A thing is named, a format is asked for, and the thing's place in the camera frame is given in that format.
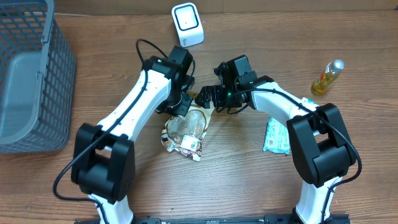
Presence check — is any beige brown snack packet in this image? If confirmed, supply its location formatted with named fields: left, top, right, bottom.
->
left=161, top=91, right=215, bottom=162

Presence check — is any teal snack packet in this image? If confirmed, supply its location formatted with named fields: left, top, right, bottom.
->
left=263, top=117, right=290, bottom=155

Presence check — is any teal Kleenex tissue pack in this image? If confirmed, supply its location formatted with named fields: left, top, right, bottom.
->
left=302, top=97, right=318, bottom=106

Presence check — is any silver capped amber bottle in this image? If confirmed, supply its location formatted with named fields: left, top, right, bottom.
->
left=310, top=59, right=345, bottom=95

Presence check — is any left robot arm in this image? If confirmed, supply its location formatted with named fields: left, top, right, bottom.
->
left=71, top=46, right=195, bottom=223

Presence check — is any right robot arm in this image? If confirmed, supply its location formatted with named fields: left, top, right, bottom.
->
left=195, top=55, right=362, bottom=223

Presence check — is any white barcode scanner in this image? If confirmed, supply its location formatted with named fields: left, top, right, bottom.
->
left=171, top=2, right=205, bottom=48

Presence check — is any grey plastic shopping basket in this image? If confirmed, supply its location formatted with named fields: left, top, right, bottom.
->
left=1, top=0, right=76, bottom=153

